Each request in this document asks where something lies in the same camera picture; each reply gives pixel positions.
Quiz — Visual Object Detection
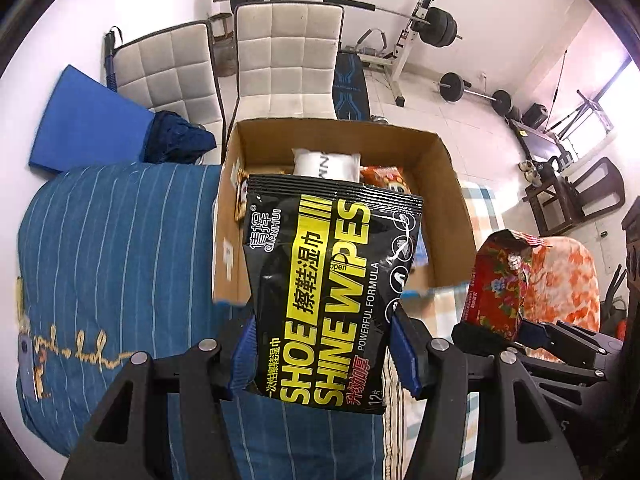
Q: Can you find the cardboard box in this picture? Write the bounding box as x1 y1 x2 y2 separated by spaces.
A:
212 117 478 307

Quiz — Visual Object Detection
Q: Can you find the black speaker box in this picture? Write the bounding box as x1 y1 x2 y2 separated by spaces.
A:
522 104 550 128

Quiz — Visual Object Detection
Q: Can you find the white soft packet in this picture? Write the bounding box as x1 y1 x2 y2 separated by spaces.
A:
291 147 362 183

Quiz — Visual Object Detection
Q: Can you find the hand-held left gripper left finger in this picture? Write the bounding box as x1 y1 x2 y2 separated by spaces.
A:
60 305 258 480

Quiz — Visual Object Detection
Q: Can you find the blue striped blanket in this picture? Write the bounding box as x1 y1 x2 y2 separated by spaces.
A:
15 162 386 480

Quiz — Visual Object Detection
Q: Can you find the red floral snack packet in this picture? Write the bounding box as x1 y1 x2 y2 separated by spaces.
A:
459 229 551 343

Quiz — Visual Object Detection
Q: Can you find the blue foam mat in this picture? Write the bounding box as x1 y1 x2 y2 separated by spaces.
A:
28 65 156 177

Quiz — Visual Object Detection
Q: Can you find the dark blue cloth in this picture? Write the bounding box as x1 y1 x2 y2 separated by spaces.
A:
144 110 217 165

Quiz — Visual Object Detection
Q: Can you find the small blue object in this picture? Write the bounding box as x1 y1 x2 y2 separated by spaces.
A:
17 335 40 402

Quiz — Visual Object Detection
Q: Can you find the blue tissue packet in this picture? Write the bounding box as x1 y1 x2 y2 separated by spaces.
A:
412 230 431 268

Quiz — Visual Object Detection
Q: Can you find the black treadmill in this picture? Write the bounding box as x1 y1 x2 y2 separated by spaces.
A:
510 92 613 161

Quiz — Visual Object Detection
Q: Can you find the small yellow snack packet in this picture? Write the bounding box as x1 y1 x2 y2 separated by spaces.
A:
234 170 250 222

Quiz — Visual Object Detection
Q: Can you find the checked bed sheet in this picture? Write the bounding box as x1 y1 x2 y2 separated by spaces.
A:
382 182 506 480

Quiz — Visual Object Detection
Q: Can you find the orange panda snack packet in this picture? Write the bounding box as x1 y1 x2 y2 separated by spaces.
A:
360 166 413 196

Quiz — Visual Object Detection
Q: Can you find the black weight bench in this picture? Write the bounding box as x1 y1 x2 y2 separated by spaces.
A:
331 52 372 122

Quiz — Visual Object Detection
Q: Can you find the thin exercise pole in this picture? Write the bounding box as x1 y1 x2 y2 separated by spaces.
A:
547 50 566 131

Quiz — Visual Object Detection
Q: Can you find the white quilted chair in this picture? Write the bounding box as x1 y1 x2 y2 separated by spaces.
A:
112 20 226 153
234 2 346 123

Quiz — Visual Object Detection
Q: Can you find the long barbell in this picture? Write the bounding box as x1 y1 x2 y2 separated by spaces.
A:
212 0 463 48

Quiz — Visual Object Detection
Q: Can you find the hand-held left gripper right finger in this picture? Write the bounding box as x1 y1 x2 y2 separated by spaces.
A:
390 302 583 480

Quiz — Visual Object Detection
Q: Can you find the brown wooden stool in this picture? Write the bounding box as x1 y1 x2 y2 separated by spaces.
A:
207 12 238 78

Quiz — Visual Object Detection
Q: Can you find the dark wooden chair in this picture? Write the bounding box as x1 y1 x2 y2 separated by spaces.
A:
522 156 626 236

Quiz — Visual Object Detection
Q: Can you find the grey metal exercise handle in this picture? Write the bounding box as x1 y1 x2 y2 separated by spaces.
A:
357 27 388 56

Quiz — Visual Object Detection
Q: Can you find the orange floral towel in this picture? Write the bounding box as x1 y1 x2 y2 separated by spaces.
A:
520 235 601 367

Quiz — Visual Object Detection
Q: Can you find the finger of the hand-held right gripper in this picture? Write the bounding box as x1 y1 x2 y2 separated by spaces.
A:
451 320 523 357
517 320 561 349

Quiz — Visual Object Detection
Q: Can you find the short barbell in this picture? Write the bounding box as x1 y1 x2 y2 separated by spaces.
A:
439 72 513 118

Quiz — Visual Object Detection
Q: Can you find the black yellow wipes packet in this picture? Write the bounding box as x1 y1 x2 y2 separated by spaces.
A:
242 174 425 416

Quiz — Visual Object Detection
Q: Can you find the blue black stick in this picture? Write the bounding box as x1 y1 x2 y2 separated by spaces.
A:
102 27 121 93

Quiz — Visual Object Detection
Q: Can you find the white barbell rack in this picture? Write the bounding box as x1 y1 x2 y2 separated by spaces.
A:
272 0 443 108

